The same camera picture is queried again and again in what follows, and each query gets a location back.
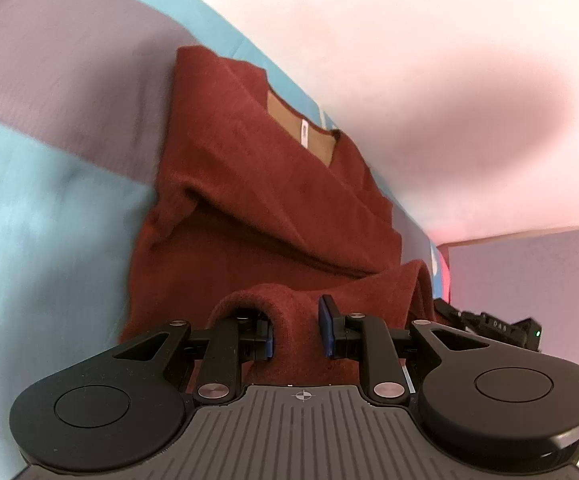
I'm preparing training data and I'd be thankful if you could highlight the dark red knit sweater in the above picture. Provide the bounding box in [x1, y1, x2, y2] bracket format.
[122, 47, 434, 386]

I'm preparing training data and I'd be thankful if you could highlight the blue grey patterned bedsheet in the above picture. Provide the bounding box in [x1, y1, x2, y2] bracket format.
[0, 0, 451, 480]

